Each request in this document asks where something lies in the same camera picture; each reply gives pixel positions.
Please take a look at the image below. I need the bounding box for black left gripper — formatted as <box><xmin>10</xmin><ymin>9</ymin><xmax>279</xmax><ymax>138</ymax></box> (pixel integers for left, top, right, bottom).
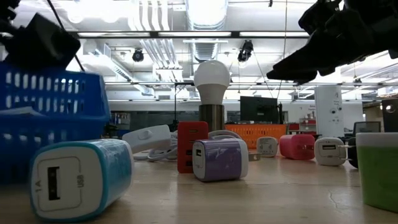
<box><xmin>0</xmin><ymin>0</ymin><xmax>81</xmax><ymax>71</ymax></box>

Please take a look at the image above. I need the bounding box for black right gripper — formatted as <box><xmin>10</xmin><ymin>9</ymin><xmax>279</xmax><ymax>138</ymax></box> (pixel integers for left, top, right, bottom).
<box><xmin>266</xmin><ymin>0</ymin><xmax>398</xmax><ymax>84</ymax></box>

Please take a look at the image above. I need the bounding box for orange plastic basket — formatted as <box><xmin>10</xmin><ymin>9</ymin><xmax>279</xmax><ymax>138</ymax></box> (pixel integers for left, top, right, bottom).
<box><xmin>224</xmin><ymin>124</ymin><xmax>287</xmax><ymax>149</ymax></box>

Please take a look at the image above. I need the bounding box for blue plastic basket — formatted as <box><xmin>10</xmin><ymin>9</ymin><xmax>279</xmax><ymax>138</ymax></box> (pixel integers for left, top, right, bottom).
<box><xmin>0</xmin><ymin>62</ymin><xmax>111</xmax><ymax>185</ymax></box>

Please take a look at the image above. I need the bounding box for pink white USB charger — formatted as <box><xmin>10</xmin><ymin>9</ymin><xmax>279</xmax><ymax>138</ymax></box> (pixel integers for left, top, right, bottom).
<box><xmin>256</xmin><ymin>136</ymin><xmax>279</xmax><ymax>158</ymax></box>

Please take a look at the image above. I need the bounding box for white bulb lamp brass socket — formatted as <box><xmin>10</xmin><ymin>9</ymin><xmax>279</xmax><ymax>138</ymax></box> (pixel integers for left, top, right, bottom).
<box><xmin>193</xmin><ymin>60</ymin><xmax>231</xmax><ymax>133</ymax></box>

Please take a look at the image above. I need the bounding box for green white USB charger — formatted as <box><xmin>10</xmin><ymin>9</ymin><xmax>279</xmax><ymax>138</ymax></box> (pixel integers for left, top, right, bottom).
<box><xmin>356</xmin><ymin>133</ymin><xmax>398</xmax><ymax>214</ymax></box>

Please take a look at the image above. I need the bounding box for purple white USB charger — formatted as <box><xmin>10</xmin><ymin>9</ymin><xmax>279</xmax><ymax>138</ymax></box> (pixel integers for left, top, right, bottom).
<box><xmin>192</xmin><ymin>138</ymin><xmax>261</xmax><ymax>183</ymax></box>

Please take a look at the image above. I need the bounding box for white lamp cable with switch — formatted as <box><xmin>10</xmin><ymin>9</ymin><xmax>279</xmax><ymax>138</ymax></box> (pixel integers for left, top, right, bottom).
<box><xmin>122</xmin><ymin>124</ymin><xmax>245</xmax><ymax>162</ymax></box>

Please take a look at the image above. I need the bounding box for red multiport USB charger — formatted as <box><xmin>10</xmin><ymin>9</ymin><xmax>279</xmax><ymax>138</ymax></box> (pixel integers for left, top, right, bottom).
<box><xmin>177</xmin><ymin>121</ymin><xmax>209</xmax><ymax>174</ymax></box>

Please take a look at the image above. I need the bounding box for black office chair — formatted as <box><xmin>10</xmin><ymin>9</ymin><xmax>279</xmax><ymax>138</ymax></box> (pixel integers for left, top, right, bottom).
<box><xmin>353</xmin><ymin>121</ymin><xmax>382</xmax><ymax>135</ymax></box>

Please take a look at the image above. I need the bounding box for white pillar cabinet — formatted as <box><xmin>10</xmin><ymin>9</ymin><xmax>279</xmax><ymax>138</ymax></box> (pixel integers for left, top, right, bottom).
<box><xmin>314</xmin><ymin>85</ymin><xmax>345</xmax><ymax>138</ymax></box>

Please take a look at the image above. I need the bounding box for red storage shelf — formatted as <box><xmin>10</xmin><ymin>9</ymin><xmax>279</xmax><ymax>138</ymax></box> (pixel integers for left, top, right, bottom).
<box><xmin>287</xmin><ymin>117</ymin><xmax>317</xmax><ymax>136</ymax></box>

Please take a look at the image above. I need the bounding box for large black monitor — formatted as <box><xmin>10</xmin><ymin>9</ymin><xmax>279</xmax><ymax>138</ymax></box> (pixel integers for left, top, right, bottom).
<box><xmin>239</xmin><ymin>95</ymin><xmax>279</xmax><ymax>124</ymax></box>

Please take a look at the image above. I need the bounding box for black overhead light bar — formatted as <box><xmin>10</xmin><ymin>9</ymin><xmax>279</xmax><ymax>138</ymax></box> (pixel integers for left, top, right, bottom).
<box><xmin>70</xmin><ymin>30</ymin><xmax>310</xmax><ymax>39</ymax></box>

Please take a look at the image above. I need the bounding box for teal white USB charger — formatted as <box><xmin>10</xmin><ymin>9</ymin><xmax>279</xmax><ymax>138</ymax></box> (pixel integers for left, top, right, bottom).
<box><xmin>30</xmin><ymin>139</ymin><xmax>135</xmax><ymax>222</ymax></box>

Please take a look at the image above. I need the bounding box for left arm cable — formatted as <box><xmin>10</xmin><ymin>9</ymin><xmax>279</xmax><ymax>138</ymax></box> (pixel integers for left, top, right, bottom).
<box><xmin>45</xmin><ymin>0</ymin><xmax>85</xmax><ymax>72</ymax></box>

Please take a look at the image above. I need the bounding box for black ceiling camera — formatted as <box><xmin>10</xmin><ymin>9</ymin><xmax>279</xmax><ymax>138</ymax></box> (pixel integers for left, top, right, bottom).
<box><xmin>132</xmin><ymin>48</ymin><xmax>145</xmax><ymax>62</ymax></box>
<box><xmin>238</xmin><ymin>39</ymin><xmax>254</xmax><ymax>62</ymax></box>

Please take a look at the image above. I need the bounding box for silver ventilation duct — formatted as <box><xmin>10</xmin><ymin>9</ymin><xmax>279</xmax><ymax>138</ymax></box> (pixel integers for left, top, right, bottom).
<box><xmin>185</xmin><ymin>0</ymin><xmax>229</xmax><ymax>63</ymax></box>

